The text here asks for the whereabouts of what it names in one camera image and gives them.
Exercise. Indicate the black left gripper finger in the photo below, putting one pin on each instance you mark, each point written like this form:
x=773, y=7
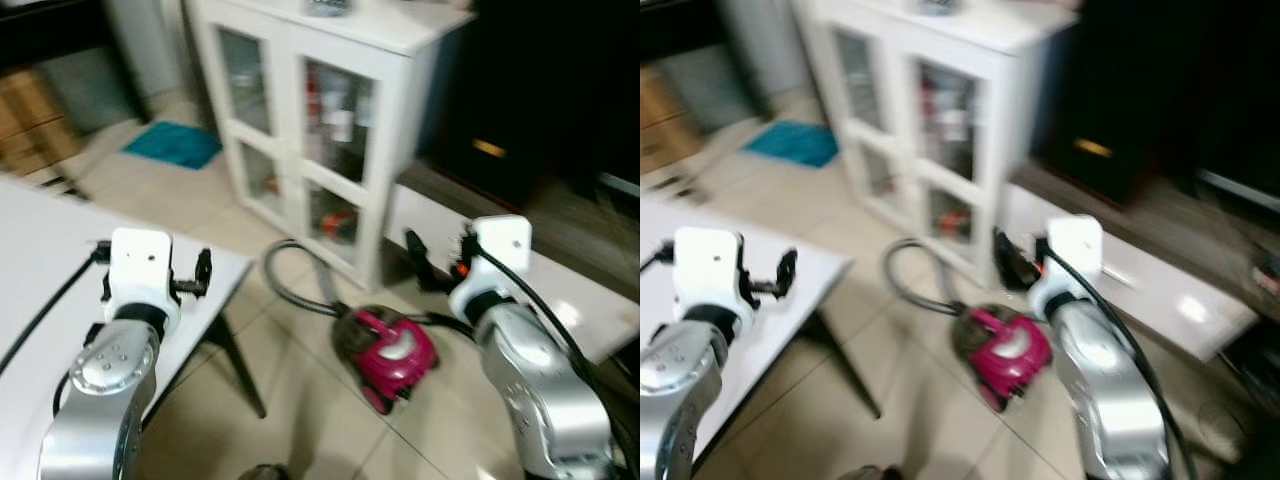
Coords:
x=787, y=270
x=204, y=270

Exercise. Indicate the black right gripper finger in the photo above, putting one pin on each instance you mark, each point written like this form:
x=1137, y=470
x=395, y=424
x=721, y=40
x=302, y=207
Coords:
x=420, y=262
x=1010, y=262

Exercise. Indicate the red orange object behind glass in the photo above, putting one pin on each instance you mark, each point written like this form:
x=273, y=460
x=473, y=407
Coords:
x=338, y=223
x=954, y=222

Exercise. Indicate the magenta vacuum cleaner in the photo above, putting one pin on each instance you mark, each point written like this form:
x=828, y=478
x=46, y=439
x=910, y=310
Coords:
x=1005, y=355
x=390, y=360

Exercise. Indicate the black metal table leg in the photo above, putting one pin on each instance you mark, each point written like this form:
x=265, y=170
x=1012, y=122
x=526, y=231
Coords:
x=850, y=365
x=238, y=365

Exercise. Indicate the white low bench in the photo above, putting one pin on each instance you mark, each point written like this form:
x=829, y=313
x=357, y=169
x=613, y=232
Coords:
x=1160, y=290
x=570, y=300

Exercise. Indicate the teal floor mat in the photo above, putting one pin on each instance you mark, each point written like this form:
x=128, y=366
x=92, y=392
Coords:
x=792, y=143
x=172, y=145

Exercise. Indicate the white glass door cabinet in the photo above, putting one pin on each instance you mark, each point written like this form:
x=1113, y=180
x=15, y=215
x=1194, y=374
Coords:
x=900, y=110
x=300, y=110

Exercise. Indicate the black wooden cabinet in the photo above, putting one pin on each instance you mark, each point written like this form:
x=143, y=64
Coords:
x=540, y=90
x=1170, y=80

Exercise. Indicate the grey storage bin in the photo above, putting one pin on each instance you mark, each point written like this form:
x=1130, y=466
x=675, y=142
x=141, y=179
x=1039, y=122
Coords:
x=712, y=88
x=90, y=90

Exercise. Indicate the dark robot foot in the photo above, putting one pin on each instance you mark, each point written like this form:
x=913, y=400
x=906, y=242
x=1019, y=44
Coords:
x=264, y=472
x=864, y=473

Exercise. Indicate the black desk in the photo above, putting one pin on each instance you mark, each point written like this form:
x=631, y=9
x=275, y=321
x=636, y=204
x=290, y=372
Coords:
x=672, y=25
x=45, y=30

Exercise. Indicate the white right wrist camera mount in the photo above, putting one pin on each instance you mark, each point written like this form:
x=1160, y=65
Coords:
x=505, y=240
x=1075, y=245

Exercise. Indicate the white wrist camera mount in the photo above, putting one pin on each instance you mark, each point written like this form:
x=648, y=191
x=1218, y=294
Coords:
x=705, y=265
x=505, y=240
x=140, y=265
x=1075, y=245

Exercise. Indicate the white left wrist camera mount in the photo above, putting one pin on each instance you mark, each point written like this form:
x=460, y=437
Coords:
x=140, y=265
x=705, y=265

